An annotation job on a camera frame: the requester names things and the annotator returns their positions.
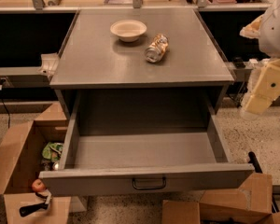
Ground grey top drawer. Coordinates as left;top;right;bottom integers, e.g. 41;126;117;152
40;88;254;196

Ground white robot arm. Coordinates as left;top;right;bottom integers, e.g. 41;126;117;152
240;0;280;119

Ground white power strip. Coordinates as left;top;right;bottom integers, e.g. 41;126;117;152
248;58;269;67

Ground grey metal cabinet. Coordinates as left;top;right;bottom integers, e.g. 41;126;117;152
50;7;233;116

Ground cardboard box bottom right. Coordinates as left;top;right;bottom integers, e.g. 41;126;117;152
161;173;280;224

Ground cream ceramic bowl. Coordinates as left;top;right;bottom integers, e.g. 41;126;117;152
110;20;147;43

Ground white plastic part left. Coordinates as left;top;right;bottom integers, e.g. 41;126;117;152
38;53;60;76

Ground green chip bag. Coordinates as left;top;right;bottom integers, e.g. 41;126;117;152
42;142;63;162

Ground open cardboard box left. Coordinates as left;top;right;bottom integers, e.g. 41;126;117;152
0;102;89;224

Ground red apple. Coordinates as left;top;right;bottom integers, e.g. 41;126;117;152
32;179;46;192

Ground black drawer handle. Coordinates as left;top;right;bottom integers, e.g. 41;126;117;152
132;177;167;190

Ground black handled tool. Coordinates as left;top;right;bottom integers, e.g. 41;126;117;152
19;189;52;217

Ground black cable left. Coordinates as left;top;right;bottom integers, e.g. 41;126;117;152
0;77;12;129

